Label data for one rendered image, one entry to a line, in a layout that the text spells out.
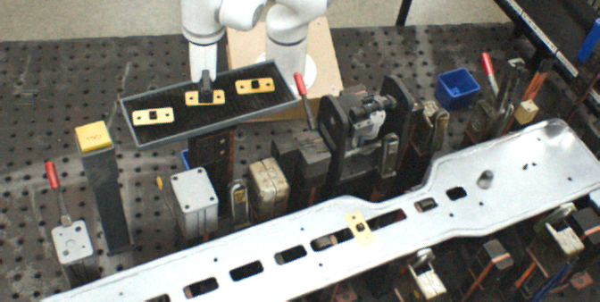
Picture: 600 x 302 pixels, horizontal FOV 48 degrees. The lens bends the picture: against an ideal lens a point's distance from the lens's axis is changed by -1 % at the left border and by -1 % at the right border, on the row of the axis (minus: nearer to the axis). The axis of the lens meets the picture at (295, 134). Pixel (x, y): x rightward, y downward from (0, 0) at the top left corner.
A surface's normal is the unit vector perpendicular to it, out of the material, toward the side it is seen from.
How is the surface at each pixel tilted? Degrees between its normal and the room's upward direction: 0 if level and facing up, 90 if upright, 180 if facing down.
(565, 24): 0
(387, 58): 0
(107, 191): 90
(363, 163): 0
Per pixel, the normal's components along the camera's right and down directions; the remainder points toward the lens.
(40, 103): 0.10, -0.60
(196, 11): -0.22, 0.76
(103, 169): 0.41, 0.75
